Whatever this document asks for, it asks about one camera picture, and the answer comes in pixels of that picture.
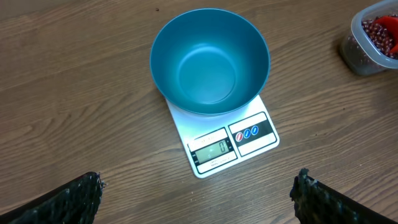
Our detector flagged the red beans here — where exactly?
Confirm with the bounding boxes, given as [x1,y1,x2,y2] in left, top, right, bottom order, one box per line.
[361,14,397,60]

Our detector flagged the red measuring scoop blue handle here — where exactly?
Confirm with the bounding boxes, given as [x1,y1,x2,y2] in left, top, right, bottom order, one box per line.
[375,16,398,53]

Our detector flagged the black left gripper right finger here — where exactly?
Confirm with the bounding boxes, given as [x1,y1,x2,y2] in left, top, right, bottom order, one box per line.
[290,168,397,224]

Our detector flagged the clear plastic container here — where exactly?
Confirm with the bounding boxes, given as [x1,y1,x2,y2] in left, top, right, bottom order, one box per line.
[340,0,397,76]

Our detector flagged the teal blue bowl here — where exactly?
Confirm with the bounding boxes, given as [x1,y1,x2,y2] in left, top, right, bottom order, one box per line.
[149,8,271,115]

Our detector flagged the white digital kitchen scale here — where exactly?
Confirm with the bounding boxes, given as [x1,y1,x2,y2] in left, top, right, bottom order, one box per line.
[167,95,280,179]

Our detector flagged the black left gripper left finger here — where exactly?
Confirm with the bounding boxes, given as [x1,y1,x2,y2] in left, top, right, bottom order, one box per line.
[1,172,104,224]

